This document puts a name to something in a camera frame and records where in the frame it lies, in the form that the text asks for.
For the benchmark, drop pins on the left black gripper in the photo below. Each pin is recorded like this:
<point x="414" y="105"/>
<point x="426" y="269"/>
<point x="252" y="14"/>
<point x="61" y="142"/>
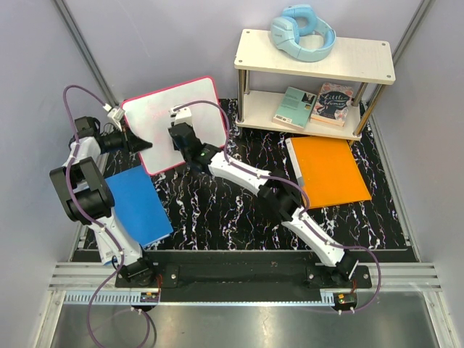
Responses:
<point x="131" y="143"/>

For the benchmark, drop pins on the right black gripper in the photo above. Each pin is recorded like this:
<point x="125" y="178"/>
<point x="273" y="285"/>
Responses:
<point x="190" y="127"/>

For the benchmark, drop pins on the pink framed whiteboard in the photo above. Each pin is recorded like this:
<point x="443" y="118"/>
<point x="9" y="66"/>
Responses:
<point x="148" y="116"/>

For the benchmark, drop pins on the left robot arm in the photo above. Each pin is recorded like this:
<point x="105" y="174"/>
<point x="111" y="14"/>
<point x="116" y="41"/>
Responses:
<point x="86" y="198"/>

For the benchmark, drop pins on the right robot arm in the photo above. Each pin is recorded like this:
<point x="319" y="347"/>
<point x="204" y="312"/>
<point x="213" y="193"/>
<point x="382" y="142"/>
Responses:
<point x="281" y="196"/>

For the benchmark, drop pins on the blue book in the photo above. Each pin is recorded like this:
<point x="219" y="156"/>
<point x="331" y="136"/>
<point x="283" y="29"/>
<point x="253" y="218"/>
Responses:
<point x="132" y="217"/>

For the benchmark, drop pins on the teal paperback book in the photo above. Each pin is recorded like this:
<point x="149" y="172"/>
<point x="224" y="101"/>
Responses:
<point x="295" y="109"/>

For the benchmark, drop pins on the orange folder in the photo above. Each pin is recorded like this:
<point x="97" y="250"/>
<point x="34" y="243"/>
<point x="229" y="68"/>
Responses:
<point x="326" y="170"/>

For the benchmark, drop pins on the white two-tier shelf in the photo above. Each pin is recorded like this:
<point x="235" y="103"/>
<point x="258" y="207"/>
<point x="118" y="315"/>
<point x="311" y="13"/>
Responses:
<point x="352" y="59"/>

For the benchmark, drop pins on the Little Women book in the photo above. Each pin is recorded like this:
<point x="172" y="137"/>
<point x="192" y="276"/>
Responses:
<point x="332" y="104"/>

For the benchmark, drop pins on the light blue headphones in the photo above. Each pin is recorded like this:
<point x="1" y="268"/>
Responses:
<point x="298" y="21"/>

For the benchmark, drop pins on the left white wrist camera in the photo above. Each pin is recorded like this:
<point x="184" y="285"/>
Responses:
<point x="115" y="115"/>

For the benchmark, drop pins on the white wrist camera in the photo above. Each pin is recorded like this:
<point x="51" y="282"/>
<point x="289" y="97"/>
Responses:
<point x="180" y="115"/>
<point x="115" y="115"/>

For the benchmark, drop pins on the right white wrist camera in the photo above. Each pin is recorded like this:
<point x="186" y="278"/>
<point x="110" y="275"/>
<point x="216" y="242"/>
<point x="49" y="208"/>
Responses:
<point x="180" y="115"/>

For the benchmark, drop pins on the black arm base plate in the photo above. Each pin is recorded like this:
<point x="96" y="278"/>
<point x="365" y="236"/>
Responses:
<point x="249" y="277"/>

